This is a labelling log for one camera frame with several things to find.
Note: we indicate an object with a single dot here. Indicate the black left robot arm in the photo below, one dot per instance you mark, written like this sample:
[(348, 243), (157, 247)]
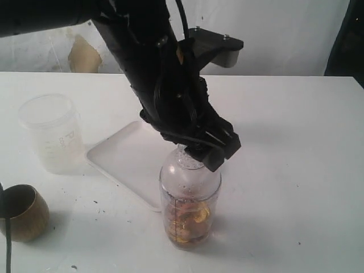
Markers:
[(22, 17)]

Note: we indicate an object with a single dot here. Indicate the clear plastic shaker jar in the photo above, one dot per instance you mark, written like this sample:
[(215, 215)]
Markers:
[(212, 202)]

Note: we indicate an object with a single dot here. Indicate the gold coins in jar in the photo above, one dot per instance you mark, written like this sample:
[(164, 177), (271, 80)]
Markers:
[(186, 222)]

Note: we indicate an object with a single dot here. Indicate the white rectangular tray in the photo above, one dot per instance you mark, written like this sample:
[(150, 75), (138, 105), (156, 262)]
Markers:
[(132, 157)]

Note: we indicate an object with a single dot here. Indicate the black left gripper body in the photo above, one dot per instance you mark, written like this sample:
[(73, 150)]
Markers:
[(164, 75)]

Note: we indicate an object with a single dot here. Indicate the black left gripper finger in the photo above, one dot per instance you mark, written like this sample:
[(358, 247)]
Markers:
[(228, 140), (211, 157)]

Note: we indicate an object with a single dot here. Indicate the brass gold cup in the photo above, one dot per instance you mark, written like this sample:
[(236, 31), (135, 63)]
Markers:
[(27, 211)]

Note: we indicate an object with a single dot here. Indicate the white backdrop sheet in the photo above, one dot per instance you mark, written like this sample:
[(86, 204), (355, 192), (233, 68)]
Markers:
[(280, 38)]

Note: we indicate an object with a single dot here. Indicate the clear plastic dome lid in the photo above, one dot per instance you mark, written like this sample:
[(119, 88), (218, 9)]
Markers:
[(181, 176)]

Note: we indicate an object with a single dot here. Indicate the translucent plastic measuring cup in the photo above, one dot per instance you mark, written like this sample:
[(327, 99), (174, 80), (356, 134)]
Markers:
[(52, 124)]

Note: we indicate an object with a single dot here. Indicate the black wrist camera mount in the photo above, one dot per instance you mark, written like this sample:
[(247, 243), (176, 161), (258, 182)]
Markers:
[(211, 47)]

